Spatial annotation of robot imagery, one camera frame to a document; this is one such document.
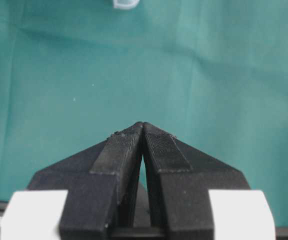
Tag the white tape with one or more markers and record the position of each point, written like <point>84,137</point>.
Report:
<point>33,215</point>
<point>241,215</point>

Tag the white tape left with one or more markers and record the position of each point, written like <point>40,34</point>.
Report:
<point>33,215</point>

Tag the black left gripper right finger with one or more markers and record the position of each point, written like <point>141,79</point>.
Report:
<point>179,178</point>

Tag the white tape right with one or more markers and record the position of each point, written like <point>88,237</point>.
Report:
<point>241,215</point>

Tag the clear plastic storage case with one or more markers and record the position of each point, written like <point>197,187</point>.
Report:
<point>125,4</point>

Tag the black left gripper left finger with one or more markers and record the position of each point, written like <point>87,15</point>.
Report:
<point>102,183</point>

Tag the green table cloth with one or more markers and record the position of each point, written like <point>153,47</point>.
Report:
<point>214,73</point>

